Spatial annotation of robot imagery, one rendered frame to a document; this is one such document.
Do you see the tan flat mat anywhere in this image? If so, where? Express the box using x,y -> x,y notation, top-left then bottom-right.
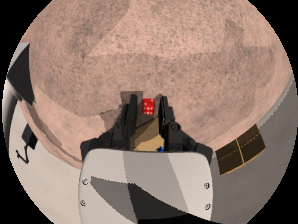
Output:
130,116 -> 164,151

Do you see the red die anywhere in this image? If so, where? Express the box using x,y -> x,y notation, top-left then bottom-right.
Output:
142,99 -> 155,115

